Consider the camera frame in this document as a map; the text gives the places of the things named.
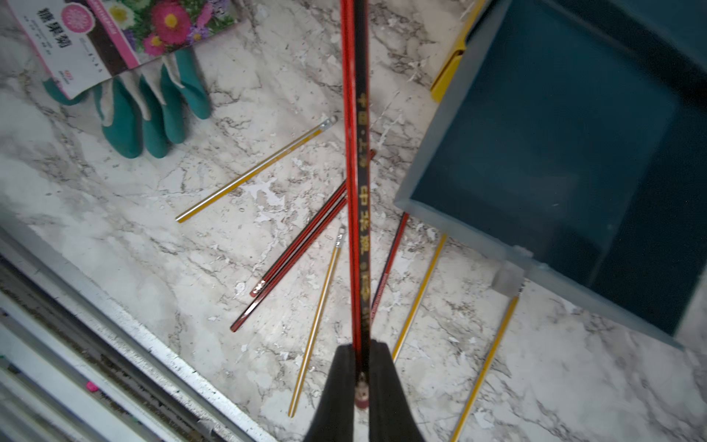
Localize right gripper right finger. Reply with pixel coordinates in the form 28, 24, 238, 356
369, 340, 425, 442

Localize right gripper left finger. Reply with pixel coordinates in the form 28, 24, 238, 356
304, 344, 355, 442

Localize red pencil diagonal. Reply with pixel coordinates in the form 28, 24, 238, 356
341, 1, 372, 409
371, 212, 410, 322

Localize red pencil beside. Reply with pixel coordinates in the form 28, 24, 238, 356
250, 182, 346, 298

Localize teal drawer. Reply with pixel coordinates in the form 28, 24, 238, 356
395, 1, 706, 346

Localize yellow bottom drawer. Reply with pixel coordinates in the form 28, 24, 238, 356
430, 0, 490, 103

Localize yellow pencil far right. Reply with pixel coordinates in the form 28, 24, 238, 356
450, 296, 520, 442

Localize red pencil long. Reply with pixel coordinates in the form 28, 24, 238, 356
230, 196, 346, 333

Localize yellow pencil far left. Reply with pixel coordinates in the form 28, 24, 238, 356
175, 115, 338, 223

